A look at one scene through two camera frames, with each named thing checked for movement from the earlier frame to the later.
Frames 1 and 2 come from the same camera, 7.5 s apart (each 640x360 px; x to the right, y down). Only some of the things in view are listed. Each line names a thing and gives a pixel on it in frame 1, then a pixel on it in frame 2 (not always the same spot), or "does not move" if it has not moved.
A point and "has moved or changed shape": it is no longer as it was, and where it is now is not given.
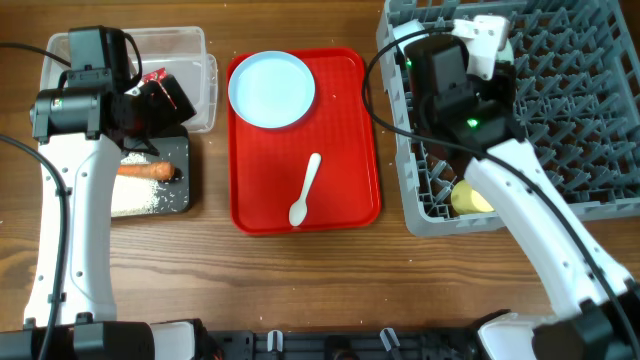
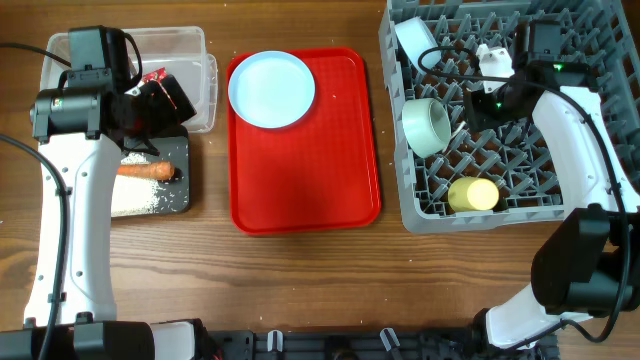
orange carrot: x=152 y=170 does not move
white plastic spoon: x=298 y=210 has moved or changed shape
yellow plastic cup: x=466 y=200 does not move
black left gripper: x=167 y=116 does not move
